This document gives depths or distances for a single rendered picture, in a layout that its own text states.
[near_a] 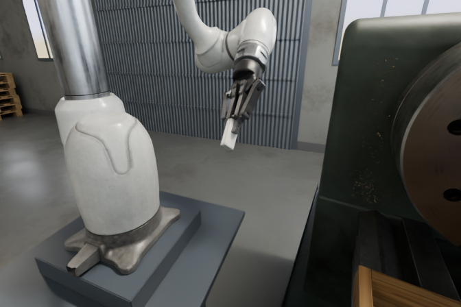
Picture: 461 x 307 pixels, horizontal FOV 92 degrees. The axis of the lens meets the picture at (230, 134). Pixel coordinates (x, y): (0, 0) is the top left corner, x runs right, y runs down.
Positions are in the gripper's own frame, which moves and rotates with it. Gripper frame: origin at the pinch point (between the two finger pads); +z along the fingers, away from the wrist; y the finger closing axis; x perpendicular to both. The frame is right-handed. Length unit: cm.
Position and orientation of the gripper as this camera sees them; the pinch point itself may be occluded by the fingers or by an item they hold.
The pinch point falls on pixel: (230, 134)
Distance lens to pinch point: 51.2
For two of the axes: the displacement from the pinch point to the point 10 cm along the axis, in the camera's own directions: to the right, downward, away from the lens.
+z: -2.4, 8.7, -4.2
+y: 7.1, -1.3, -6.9
